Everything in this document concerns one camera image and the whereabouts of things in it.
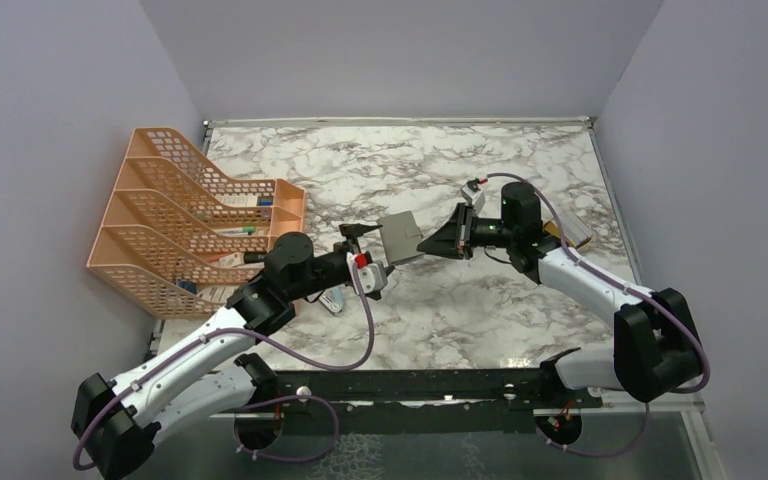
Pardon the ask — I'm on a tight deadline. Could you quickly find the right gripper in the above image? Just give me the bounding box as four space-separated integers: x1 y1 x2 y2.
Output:
418 201 516 260

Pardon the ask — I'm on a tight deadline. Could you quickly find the grey card holder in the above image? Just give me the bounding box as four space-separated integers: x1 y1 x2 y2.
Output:
377 211 423 266

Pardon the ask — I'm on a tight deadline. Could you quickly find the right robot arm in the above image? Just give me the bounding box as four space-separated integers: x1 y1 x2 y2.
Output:
417 179 710 407

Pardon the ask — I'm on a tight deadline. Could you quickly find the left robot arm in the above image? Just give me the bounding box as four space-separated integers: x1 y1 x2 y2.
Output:
71 223 390 479

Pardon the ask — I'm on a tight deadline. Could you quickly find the yellow oval card tray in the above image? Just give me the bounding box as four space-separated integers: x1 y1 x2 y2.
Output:
543 220 580 249

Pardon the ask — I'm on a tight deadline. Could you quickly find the small blue white clip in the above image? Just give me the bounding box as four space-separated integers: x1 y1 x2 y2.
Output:
318 287 345 316

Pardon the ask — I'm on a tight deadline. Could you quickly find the orange mesh file organizer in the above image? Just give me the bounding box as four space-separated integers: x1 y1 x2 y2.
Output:
87 127 306 319

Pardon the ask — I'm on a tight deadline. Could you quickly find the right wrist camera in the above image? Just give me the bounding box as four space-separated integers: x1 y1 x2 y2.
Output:
460 178 487 215

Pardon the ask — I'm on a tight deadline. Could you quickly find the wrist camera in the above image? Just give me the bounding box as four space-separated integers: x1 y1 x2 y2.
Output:
460 178 487 215
355 255 388 297

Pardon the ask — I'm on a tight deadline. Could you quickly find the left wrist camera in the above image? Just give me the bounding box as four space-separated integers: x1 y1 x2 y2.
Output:
355 255 388 297

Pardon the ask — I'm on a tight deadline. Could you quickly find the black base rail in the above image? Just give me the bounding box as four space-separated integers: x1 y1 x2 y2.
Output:
228 368 602 436

